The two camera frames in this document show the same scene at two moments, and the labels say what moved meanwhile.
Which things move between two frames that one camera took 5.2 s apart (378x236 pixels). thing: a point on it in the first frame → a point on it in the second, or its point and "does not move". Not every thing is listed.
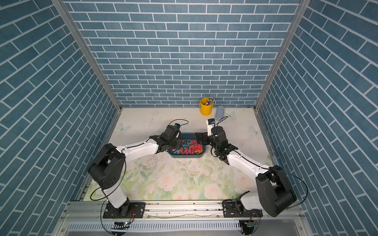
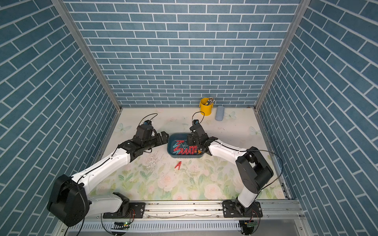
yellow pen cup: (205, 109) does not move
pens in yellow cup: (210, 100) does not move
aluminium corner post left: (61, 7) does not move
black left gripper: (179, 142) → (159, 141)
